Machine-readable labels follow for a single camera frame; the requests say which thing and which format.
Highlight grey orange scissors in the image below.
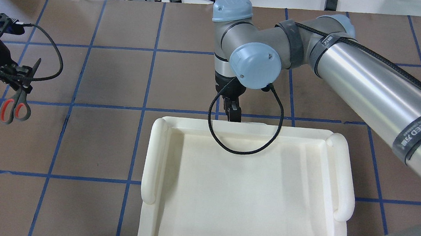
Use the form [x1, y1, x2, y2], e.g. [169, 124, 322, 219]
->
[0, 58, 42, 124]

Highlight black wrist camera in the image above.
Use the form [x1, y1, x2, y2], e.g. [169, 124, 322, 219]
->
[0, 13, 25, 35]

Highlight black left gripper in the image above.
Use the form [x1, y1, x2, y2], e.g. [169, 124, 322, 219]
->
[0, 41, 36, 94]

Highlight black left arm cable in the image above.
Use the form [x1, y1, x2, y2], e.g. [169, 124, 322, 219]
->
[2, 21, 68, 85]

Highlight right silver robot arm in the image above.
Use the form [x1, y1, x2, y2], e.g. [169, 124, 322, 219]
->
[212, 0, 421, 236]

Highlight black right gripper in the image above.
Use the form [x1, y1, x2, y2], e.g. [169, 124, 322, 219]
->
[215, 74, 246, 122]

